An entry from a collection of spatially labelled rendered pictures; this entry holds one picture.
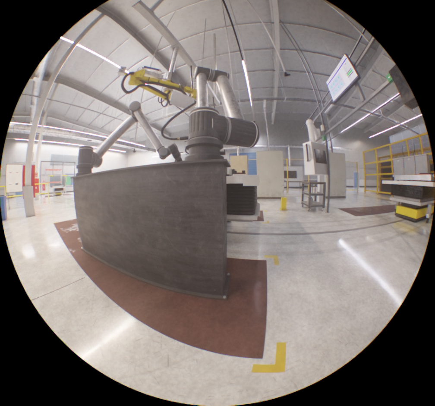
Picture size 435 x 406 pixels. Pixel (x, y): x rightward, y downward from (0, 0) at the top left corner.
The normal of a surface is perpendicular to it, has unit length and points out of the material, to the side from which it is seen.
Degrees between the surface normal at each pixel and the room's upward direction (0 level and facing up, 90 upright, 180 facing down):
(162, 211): 90
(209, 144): 154
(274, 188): 90
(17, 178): 90
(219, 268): 90
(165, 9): 176
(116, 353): 0
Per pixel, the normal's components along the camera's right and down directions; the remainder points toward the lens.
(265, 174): -0.29, 0.05
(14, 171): 0.98, 0.00
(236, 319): -0.02, -1.00
